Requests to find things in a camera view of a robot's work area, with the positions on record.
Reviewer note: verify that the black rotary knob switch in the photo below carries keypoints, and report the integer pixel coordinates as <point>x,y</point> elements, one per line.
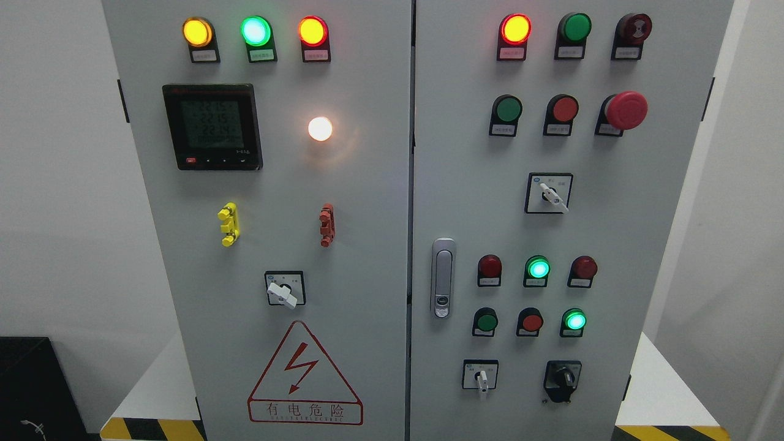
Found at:
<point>561,380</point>

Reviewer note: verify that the red test terminal block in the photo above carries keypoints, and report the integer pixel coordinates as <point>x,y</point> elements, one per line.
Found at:
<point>327,228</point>

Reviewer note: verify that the dark red indicator lower left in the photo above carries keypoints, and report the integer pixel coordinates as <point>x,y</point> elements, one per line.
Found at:
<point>489,271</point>

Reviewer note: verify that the white glowing indicator light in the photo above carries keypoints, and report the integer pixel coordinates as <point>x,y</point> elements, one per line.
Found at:
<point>320,128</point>

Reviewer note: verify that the green push button lower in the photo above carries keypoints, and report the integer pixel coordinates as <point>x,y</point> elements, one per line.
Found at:
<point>485,322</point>

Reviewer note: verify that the green push button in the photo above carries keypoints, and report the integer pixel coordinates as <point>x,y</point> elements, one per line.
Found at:
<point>506,112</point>
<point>485,322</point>

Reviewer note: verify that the grey left cabinet door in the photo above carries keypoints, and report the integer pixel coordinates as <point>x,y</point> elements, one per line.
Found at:
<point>356,288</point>

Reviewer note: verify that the grey cabinet door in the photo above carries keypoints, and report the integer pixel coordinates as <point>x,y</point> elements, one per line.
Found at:
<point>472,187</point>
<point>356,288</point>

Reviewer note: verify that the lit green indicator lower middle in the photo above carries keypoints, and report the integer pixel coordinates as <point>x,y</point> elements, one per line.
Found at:
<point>536,272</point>

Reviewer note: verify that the green push button upper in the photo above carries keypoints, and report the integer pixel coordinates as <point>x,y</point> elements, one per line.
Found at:
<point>506,112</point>

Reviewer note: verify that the yellow test terminal block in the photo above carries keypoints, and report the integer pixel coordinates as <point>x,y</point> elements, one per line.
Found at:
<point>229,224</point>

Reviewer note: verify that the red push button lower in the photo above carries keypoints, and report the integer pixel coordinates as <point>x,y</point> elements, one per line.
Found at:
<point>529,322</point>

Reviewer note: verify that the red push button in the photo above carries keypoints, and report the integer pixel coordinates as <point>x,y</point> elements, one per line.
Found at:
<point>529,322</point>
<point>560,113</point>

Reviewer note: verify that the grey right cabinet door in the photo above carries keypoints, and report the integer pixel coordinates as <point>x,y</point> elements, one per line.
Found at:
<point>472,187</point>

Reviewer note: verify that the red electrical hazard warning sticker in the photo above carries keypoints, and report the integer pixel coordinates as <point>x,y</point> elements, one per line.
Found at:
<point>302,385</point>

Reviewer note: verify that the red indicator lower right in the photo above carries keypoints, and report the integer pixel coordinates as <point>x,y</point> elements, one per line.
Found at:
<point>582,272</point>

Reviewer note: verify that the black digital power meter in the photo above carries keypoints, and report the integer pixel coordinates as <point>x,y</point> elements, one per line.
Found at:
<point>213,127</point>

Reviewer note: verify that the red push button upper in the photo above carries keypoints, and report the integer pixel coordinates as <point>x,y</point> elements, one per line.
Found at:
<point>560,113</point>

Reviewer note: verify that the red-orange indicator light top left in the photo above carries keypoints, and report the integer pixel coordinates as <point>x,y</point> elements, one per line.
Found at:
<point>314,39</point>

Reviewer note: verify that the green illuminated button lower right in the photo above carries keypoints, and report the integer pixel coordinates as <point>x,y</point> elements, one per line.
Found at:
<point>572,323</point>

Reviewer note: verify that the lit red indicator top right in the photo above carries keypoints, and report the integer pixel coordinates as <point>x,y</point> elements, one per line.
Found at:
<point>514,31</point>

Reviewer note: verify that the green indicator light top left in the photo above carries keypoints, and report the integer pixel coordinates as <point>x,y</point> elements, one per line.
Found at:
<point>259,39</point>

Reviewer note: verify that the red emergency stop mushroom button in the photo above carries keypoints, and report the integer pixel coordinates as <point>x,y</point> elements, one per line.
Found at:
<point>621,111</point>

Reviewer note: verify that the green indicator top right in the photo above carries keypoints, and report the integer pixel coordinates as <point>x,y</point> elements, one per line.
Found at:
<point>572,32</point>

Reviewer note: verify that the yellow indicator light top left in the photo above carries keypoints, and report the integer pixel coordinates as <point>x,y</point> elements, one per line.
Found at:
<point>199,34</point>

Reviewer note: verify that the dark red buzzer alarm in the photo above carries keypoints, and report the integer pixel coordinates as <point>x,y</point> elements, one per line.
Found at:
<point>631,32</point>

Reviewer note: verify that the white platform with hazard stripes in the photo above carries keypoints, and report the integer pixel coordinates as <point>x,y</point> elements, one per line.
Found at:
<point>658,405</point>

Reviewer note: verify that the black box lower left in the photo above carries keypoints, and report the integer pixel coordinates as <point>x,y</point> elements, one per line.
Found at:
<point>36,403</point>

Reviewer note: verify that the silver cabinet door handle lock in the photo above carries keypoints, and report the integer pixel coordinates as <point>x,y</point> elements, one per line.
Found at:
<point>442,267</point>

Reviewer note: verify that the white-handled selector switch left door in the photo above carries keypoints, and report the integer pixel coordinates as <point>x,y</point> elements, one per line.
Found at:
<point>285,288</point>

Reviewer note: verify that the white-handled selector switch upper right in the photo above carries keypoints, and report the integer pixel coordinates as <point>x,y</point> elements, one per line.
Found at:
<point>548,192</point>

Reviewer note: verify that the white-handled selector switch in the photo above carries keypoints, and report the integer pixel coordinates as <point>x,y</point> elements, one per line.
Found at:
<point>480,374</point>
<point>548,192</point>

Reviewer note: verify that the white-handled selector switch bottom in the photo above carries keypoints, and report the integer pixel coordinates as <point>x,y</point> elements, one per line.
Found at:
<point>480,374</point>

